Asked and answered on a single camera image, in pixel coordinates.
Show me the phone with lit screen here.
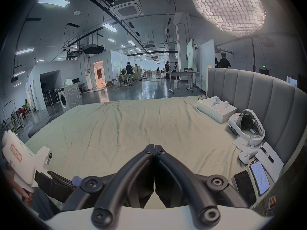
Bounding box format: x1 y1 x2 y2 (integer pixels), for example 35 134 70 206
249 161 271 196

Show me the white washing machine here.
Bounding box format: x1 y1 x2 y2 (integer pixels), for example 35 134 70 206
58 84 83 113

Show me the black phone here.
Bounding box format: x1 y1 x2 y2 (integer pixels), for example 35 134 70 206
232 170 257 207

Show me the large white softbox lamp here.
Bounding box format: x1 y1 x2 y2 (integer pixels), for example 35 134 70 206
190 0 267 37

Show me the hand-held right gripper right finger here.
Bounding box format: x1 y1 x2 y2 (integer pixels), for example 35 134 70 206
155 145 248 226

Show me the grey padded headboard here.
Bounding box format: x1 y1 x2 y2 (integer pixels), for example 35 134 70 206
207 68 307 173

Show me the bed with pale green sheet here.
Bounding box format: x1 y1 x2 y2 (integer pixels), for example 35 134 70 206
25 96 272 211

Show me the flat white carton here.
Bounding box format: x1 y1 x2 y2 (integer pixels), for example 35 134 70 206
197 99 238 124

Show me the green framed table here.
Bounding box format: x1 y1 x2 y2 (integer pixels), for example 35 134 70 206
117 73 136 88

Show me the white height desk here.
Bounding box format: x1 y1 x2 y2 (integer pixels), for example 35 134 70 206
169 69 200 94

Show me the black pen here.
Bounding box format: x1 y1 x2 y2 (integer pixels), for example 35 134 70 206
261 147 274 163

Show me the person's left hand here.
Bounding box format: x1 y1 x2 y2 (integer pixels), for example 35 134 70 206
7 169 33 206

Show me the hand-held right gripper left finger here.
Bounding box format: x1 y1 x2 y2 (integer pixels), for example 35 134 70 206
63 145 155 228

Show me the white headset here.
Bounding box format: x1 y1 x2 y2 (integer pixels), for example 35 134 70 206
227 109 266 146

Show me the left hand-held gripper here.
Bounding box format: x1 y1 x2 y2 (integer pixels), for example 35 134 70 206
2 130 78 203

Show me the white paper sheet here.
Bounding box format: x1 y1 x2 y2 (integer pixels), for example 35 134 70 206
255 142 285 177

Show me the white hand controller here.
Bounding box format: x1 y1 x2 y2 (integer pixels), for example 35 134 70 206
212 96 229 110
238 145 261 164

